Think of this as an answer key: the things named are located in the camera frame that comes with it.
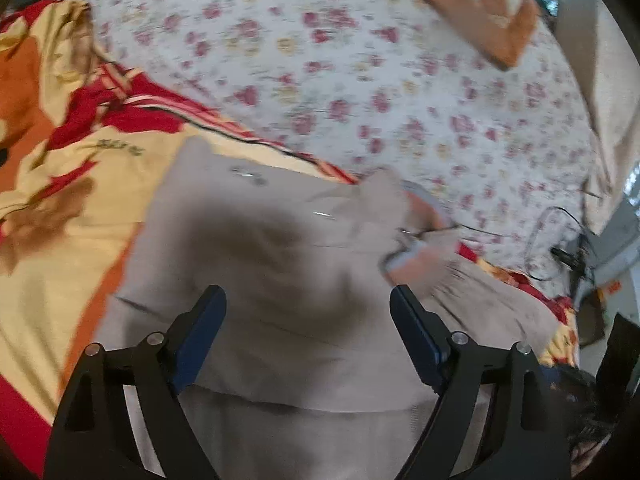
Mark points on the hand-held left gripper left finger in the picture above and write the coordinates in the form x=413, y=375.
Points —
x=201, y=332

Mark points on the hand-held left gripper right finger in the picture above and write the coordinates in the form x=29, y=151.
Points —
x=414, y=332

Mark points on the beige pants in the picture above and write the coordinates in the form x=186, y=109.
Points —
x=280, y=270

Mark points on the red yellow orange printed blanket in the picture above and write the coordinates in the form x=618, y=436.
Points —
x=75, y=170

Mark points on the white floral bed sheet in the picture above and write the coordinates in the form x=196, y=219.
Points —
x=350, y=60

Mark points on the beige curtain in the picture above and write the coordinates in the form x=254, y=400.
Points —
x=600, y=85

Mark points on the orange checkered pillow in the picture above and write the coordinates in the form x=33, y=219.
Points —
x=480, y=0

